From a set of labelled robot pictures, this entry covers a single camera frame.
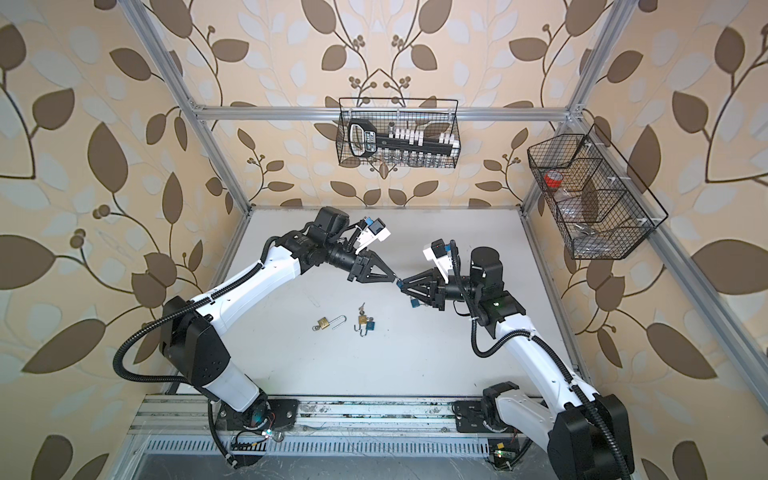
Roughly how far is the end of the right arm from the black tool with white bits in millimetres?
368

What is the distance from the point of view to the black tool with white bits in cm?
83

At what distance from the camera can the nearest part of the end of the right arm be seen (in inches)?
25.1
